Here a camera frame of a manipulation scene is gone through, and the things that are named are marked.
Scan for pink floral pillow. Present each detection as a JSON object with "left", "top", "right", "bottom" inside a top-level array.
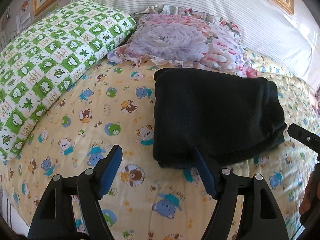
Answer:
[{"left": 107, "top": 5, "right": 259, "bottom": 78}]

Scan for pink blanket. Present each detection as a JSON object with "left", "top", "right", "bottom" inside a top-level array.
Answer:
[{"left": 310, "top": 85, "right": 320, "bottom": 117}]

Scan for black pants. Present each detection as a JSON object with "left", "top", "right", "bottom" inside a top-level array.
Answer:
[{"left": 152, "top": 67, "right": 287, "bottom": 170}]

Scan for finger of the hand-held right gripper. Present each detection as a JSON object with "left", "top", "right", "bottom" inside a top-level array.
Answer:
[{"left": 287, "top": 124, "right": 320, "bottom": 153}]

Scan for green white checked pillow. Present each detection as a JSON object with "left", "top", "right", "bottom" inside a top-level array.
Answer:
[{"left": 0, "top": 0, "right": 137, "bottom": 160}]

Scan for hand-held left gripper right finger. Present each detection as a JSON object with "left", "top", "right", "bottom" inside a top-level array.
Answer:
[{"left": 191, "top": 147, "right": 287, "bottom": 240}]

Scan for paper wall stickers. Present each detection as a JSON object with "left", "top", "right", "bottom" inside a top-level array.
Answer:
[{"left": 15, "top": 1, "right": 34, "bottom": 29}]

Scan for person's right hand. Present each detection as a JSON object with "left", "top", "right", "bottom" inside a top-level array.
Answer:
[{"left": 299, "top": 176, "right": 315, "bottom": 215}]

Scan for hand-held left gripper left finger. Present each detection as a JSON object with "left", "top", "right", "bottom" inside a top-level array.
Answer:
[{"left": 27, "top": 144, "right": 123, "bottom": 240}]

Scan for yellow bear printed bed sheet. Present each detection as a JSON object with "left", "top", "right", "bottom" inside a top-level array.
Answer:
[{"left": 0, "top": 51, "right": 320, "bottom": 240}]

